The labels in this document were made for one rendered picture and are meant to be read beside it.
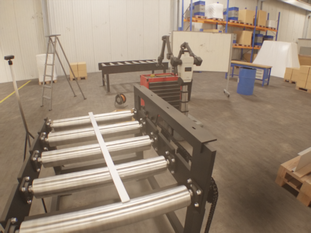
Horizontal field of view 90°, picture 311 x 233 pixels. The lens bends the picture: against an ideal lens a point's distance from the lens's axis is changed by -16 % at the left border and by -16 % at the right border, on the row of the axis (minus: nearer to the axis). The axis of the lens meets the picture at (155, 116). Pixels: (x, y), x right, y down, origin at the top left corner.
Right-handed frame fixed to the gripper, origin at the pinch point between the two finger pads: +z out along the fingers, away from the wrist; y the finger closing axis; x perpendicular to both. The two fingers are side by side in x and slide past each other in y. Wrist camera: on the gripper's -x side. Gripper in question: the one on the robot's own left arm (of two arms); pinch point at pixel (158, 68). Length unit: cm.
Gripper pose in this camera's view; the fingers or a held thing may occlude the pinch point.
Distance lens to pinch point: 358.1
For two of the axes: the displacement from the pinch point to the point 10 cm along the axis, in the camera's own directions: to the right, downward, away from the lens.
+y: -9.3, 1.4, -3.4
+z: -1.8, 6.2, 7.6
